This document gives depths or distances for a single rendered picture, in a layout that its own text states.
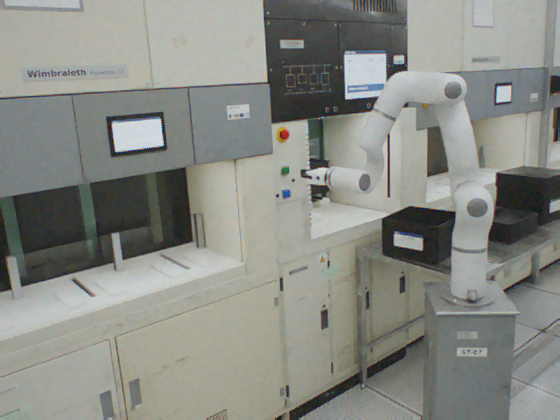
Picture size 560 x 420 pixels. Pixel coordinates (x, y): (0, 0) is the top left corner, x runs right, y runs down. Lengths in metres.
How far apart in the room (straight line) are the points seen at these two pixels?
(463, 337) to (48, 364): 1.39
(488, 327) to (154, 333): 1.18
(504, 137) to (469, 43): 1.01
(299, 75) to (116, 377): 1.36
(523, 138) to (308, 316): 2.14
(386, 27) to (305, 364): 1.63
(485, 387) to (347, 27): 1.55
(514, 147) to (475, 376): 2.22
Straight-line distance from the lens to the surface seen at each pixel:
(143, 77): 1.79
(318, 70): 2.24
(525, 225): 2.72
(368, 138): 1.79
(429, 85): 1.75
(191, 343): 2.05
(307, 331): 2.43
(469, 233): 1.86
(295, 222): 2.21
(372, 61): 2.48
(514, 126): 3.90
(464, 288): 1.94
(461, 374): 2.00
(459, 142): 1.80
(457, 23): 3.07
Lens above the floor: 1.56
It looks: 14 degrees down
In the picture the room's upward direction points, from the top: 3 degrees counter-clockwise
